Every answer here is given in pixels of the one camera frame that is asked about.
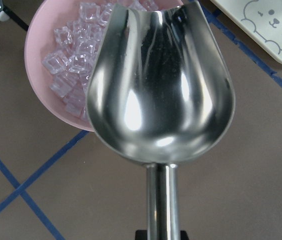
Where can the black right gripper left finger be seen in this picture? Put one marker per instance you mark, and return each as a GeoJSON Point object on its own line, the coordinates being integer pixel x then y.
{"type": "Point", "coordinates": [141, 234]}

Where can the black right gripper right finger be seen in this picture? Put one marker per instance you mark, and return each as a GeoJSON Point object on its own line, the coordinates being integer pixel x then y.
{"type": "Point", "coordinates": [184, 235]}

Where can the stainless steel ice scoop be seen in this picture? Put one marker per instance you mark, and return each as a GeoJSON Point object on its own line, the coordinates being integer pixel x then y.
{"type": "Point", "coordinates": [160, 95]}

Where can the pile of clear ice cubes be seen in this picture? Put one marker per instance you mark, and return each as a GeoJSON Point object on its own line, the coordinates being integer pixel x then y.
{"type": "Point", "coordinates": [78, 43]}

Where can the pink bowl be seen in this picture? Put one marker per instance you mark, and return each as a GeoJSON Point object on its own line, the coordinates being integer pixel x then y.
{"type": "Point", "coordinates": [39, 42]}

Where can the cream bear tray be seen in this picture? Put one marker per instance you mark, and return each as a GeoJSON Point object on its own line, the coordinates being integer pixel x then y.
{"type": "Point", "coordinates": [259, 19]}

